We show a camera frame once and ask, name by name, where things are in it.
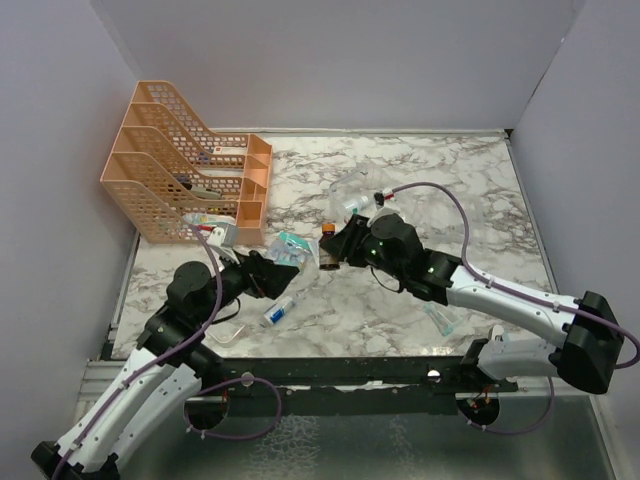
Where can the blue white wrapped tube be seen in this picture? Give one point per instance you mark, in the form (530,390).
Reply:
(279,309)

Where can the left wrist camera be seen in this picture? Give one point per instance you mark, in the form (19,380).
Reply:
(219,235)

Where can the red white box in organizer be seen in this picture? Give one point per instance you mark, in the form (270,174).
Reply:
(227,150)

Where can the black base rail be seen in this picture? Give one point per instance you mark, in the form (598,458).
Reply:
(264,387)

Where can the white plastic bottle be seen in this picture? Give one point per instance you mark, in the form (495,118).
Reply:
(355,205)

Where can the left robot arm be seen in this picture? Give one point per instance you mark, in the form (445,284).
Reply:
(169,364)

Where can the teal bandage packet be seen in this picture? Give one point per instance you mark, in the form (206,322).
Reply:
(294,244)
(290,256)

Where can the clear teal wrapped pad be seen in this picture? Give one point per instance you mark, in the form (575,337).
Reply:
(445,320)

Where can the brown syrup bottle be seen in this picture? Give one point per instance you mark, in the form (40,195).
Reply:
(327,260)

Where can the stapler in organizer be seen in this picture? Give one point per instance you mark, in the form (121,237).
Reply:
(202,192)

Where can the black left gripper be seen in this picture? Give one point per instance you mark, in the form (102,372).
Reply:
(263,277)

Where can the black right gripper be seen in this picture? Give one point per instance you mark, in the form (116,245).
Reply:
(354,232)

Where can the tube package in organizer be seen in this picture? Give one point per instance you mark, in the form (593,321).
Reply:
(207,220)

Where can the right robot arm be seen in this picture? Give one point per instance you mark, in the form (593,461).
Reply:
(576,340)

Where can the clear medicine kit box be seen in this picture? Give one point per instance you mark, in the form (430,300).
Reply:
(431,211)

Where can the orange plastic file organizer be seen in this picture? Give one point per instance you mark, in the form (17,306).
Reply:
(161,143)

